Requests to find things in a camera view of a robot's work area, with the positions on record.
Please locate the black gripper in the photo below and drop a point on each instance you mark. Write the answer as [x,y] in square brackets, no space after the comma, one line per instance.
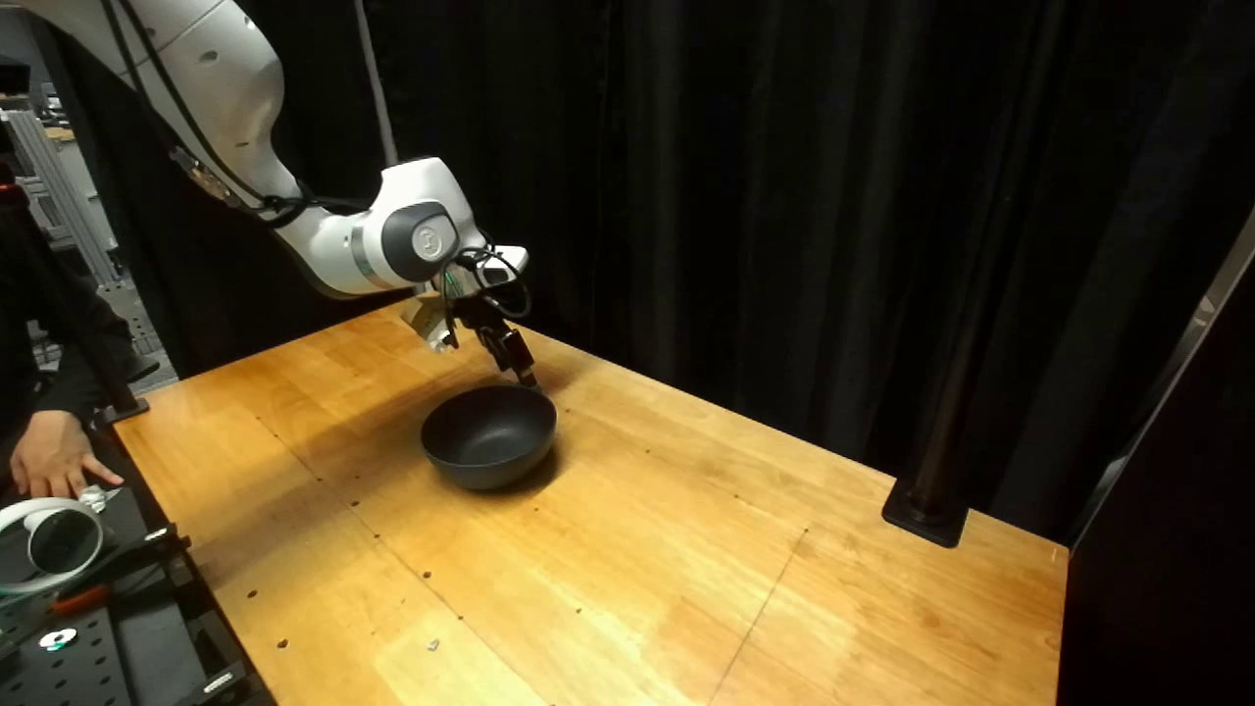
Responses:
[489,295]

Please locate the forearm in black sleeve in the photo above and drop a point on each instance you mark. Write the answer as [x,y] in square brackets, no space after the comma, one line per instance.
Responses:
[43,316]

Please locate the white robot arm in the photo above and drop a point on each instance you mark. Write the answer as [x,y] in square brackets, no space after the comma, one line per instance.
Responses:
[208,82]

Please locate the black bowl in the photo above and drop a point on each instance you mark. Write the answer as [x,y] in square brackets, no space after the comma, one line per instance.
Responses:
[493,446]

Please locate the person's bare hand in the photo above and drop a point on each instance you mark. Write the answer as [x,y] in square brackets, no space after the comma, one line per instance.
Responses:
[56,458]

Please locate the thin grey pole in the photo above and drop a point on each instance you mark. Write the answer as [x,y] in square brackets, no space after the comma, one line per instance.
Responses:
[378,82]

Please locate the black curtain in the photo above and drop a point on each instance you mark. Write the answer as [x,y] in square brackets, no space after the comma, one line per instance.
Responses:
[787,170]

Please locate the upright pole with black foot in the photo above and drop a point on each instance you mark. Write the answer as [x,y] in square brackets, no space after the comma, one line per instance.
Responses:
[941,393]

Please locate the grey metal storage rack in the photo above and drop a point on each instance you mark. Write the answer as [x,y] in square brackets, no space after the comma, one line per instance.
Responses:
[63,198]

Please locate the black perforated equipment cart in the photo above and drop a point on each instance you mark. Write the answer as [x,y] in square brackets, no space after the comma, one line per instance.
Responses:
[119,641]

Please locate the beige wrist camera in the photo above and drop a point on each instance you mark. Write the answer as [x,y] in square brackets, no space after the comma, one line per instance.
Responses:
[432,323]

